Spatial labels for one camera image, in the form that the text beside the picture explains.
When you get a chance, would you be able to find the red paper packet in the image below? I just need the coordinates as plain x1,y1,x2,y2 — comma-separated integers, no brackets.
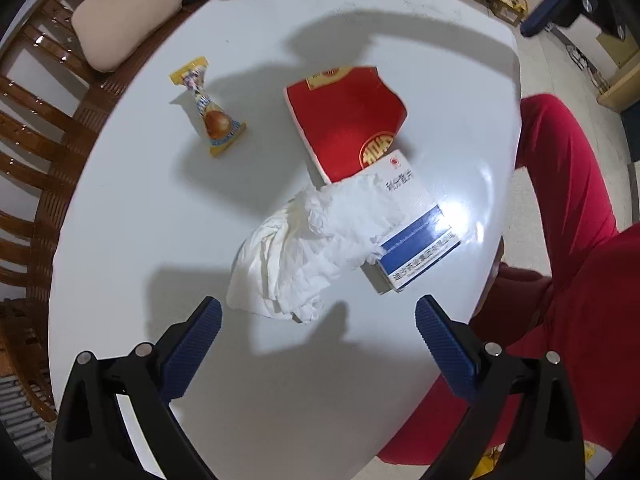
285,65,408,186

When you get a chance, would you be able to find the grey radiator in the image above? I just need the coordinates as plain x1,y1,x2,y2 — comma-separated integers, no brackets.
0,376,53,461

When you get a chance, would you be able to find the white top wooden table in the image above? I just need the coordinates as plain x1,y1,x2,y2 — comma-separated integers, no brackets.
47,0,523,480

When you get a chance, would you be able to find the brown wooden sofa bench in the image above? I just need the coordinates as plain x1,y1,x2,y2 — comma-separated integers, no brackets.
0,0,246,423

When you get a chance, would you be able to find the person in red clothes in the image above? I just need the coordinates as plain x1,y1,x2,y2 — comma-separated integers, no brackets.
377,94,640,466

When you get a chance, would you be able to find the white tissue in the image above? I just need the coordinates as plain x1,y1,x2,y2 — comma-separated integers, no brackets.
226,172,401,324

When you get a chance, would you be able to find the beige cushion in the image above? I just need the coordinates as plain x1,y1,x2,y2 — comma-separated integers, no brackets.
71,0,183,73

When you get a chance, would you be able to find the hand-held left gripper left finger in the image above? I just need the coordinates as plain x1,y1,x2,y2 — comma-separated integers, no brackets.
51,296,223,480

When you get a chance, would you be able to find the yellow snack wrapper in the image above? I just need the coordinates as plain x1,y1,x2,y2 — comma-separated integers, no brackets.
168,56,248,158

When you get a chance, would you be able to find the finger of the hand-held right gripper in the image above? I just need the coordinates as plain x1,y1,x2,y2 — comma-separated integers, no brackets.
520,0,640,41

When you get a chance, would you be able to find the white box with blue stripe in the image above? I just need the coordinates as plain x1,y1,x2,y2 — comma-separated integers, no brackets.
360,150,462,294

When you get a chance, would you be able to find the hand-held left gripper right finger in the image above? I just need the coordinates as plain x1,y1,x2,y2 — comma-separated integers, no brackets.
415,295,586,480

